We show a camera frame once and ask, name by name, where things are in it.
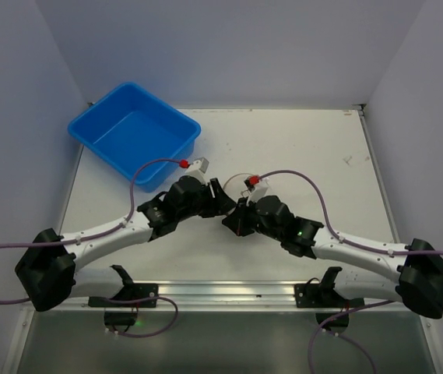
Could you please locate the aluminium mounting rail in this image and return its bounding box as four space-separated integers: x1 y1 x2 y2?
65 278 405 312

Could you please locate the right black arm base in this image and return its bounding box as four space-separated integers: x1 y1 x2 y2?
294 266 365 312

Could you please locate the blue plastic bin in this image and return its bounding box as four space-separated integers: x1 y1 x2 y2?
68 83 201 180

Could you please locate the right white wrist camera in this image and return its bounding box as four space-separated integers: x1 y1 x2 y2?
241 175 269 204

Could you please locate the round beige mesh laundry bag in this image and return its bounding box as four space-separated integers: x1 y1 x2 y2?
222 172 254 203

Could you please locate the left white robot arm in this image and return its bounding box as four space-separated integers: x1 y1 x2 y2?
15 176 236 312

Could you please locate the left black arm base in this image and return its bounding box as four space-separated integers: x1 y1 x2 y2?
88 265 159 333

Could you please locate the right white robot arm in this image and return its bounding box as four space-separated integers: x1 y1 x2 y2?
222 196 443 319

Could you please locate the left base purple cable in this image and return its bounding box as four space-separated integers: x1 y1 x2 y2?
106 295 178 338

